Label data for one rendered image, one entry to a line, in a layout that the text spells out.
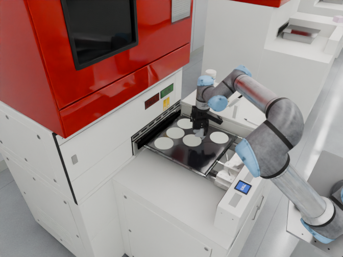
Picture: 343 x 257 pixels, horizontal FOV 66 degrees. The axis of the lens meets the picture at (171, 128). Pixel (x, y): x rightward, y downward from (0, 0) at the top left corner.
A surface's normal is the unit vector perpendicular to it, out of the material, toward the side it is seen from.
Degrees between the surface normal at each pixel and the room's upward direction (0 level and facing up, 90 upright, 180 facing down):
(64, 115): 90
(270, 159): 74
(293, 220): 0
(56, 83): 90
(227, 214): 90
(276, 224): 0
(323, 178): 46
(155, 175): 0
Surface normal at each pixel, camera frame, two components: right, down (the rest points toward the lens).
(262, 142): -0.42, -0.19
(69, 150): 0.82, 0.36
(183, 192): 0.02, -0.79
